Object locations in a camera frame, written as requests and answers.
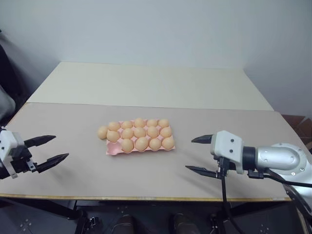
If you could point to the grey rounded object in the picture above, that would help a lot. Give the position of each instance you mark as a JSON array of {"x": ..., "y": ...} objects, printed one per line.
[{"x": 6, "y": 102}]

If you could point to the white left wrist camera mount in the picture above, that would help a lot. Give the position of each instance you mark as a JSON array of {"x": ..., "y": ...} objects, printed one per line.
[{"x": 9, "y": 142}]

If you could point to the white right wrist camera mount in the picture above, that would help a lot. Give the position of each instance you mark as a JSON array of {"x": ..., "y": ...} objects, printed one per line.
[{"x": 228, "y": 146}]

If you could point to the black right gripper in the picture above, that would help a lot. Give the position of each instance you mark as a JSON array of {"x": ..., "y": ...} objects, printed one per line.
[{"x": 225, "y": 167}]

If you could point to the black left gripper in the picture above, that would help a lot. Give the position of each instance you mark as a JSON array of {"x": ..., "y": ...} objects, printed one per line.
[{"x": 21, "y": 159}]

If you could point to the black table frame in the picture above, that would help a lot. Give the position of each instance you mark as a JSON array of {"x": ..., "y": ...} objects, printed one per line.
[{"x": 151, "y": 204}]

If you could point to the dark brown rounded shape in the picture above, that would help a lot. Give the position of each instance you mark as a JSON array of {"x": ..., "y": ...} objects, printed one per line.
[
  {"x": 182, "y": 223},
  {"x": 124, "y": 224}
]

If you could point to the pink egg tray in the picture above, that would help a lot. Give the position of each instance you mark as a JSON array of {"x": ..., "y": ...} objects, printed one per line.
[{"x": 111, "y": 148}]

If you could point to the large black object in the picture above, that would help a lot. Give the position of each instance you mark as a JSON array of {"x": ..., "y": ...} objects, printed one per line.
[{"x": 9, "y": 63}]

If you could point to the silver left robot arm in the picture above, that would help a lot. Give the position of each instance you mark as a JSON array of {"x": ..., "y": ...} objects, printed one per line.
[{"x": 2, "y": 174}]

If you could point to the black plate with bolts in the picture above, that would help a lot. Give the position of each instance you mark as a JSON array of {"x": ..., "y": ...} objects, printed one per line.
[
  {"x": 265, "y": 225},
  {"x": 24, "y": 223}
]

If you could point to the tan egg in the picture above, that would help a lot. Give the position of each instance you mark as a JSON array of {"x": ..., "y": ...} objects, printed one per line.
[
  {"x": 168, "y": 142},
  {"x": 155, "y": 144},
  {"x": 127, "y": 133},
  {"x": 102, "y": 132},
  {"x": 114, "y": 125},
  {"x": 139, "y": 132},
  {"x": 163, "y": 122},
  {"x": 113, "y": 136},
  {"x": 165, "y": 132},
  {"x": 141, "y": 143},
  {"x": 127, "y": 145},
  {"x": 152, "y": 131},
  {"x": 152, "y": 122},
  {"x": 139, "y": 122},
  {"x": 127, "y": 124}
]

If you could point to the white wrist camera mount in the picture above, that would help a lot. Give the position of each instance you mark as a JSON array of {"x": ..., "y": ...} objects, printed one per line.
[
  {"x": 228, "y": 146},
  {"x": 9, "y": 142}
]

